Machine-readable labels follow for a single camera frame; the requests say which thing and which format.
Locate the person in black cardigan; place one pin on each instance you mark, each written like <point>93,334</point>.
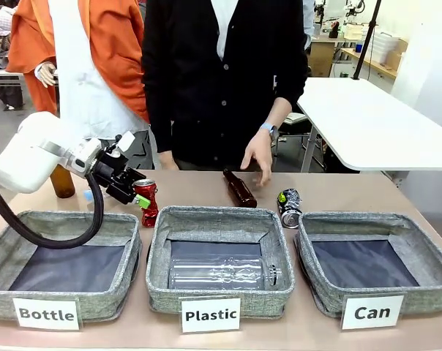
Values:
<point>191,91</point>

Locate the white side table top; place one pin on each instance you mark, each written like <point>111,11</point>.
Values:
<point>371,124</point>

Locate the white Can label card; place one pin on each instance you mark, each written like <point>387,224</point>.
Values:
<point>372,312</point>

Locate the person in orange robe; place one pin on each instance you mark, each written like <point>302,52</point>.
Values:
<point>115,44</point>

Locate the cardboard box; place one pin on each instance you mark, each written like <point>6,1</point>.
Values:
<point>398,53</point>

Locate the person's white shirt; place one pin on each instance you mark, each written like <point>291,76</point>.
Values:
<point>222,22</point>

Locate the grey fabric basket labelled Can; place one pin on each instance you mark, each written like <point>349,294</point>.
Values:
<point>316,289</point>

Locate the clear plastic bottle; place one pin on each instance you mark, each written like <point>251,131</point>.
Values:
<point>213,274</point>

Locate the grey fabric basket labelled Plastic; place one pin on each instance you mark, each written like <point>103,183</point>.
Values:
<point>162,294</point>

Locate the white cloth sash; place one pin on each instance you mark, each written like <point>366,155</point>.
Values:
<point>82,80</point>

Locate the grey fabric basket labelled Bottle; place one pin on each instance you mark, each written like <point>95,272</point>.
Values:
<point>107,303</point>

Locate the stacked clear plastic boxes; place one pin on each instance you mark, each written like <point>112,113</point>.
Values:
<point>383,42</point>

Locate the white Bottle label card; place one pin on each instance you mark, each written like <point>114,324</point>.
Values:
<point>47,313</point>

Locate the white Plastic label card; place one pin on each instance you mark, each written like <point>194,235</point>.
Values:
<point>210,315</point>

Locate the crushed red can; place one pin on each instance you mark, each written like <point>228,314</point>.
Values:
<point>150,215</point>

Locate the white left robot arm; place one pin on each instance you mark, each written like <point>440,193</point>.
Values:
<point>34,153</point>

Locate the white mannequin hand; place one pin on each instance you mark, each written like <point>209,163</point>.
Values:
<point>45,75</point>

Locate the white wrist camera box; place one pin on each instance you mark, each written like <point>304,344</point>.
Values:
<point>126,140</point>

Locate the black tripod pole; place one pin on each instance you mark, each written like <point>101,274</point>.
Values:
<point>367,36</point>

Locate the small light blue cap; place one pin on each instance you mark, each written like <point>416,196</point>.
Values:
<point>88,195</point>

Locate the wooden background desk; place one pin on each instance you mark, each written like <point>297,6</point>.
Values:
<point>371,64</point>

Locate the brown glass bottle without neck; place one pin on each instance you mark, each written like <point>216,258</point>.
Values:
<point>63,186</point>

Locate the crushed black green can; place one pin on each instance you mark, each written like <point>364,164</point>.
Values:
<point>290,214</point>

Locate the brown glass bottle with neck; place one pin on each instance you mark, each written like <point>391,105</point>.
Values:
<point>243,194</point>

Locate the grey side table leg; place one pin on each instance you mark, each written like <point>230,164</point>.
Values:
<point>309,150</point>

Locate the person's left hand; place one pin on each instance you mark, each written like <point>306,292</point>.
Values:
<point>259,153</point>

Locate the person's right hand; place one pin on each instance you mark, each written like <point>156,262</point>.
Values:
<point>168,161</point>

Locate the person's left forearm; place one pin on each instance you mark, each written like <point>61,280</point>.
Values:
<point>277,113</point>

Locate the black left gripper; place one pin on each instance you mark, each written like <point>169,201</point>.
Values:
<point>115,179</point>

